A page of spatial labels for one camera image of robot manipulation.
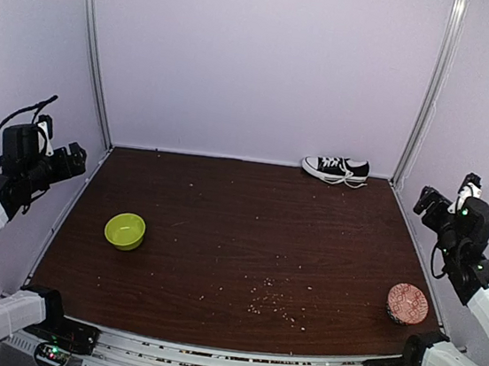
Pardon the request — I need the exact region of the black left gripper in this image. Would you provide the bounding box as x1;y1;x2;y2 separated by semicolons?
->
20;135;88;197

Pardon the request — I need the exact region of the aluminium frame post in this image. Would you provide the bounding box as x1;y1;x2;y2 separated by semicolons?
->
391;0;470;190
83;0;113;151

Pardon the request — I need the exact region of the right aluminium frame post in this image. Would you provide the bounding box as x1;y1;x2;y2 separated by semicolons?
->
391;0;470;190

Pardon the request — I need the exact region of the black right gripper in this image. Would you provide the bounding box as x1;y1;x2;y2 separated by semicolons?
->
406;185;468;267

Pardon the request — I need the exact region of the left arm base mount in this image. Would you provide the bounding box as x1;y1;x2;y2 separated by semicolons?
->
24;317;100;355

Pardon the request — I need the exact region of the lime green bowl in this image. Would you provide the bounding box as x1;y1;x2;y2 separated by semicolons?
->
104;213;146;252

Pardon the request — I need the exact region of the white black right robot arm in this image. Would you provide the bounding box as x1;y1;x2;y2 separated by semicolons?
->
394;184;489;366

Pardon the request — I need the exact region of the left aluminium frame post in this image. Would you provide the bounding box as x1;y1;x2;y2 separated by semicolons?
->
83;0;113;151

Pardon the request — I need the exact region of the black white canvas sneaker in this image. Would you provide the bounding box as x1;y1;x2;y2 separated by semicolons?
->
301;156;369;189

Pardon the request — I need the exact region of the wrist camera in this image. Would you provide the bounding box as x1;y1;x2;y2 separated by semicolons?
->
455;173;482;209
34;113;54;157

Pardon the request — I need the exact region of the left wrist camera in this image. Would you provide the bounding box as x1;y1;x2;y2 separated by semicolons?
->
34;113;54;157

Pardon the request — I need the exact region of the red patterned bowl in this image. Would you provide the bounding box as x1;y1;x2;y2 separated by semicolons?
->
385;283;430;326

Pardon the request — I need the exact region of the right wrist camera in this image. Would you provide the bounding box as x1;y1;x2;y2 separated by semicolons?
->
455;173;482;209

